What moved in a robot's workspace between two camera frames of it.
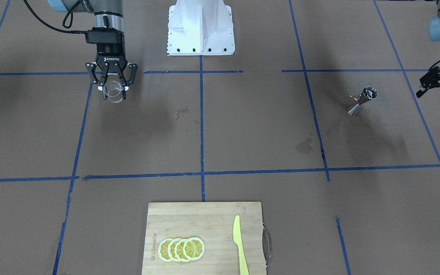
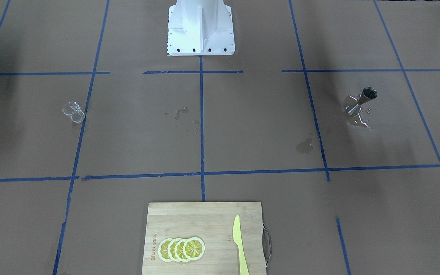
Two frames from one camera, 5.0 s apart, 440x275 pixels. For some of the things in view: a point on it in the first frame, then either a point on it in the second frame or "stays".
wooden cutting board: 212,222 stays
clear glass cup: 114,90 → 73,109
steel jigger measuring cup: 368,93 stays
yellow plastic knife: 237,237 stays
